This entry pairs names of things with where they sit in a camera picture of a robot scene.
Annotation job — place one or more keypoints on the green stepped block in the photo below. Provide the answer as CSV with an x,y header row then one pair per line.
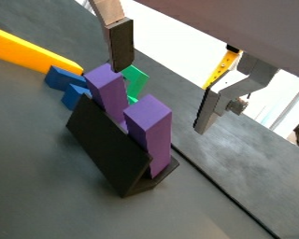
x,y
136,80

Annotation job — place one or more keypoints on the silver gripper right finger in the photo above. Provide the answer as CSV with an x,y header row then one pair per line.
x,y
223,100

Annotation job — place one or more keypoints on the purple U-shaped block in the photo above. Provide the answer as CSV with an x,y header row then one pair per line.
x,y
146,119

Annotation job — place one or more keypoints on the yellow long block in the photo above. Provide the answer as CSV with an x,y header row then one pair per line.
x,y
22,53

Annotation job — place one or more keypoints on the blue U-shaped block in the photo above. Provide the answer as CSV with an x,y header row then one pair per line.
x,y
69,83

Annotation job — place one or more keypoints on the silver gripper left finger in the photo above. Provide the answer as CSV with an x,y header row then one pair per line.
x,y
117,31

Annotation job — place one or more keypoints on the black angled fixture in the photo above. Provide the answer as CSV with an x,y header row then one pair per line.
x,y
114,152

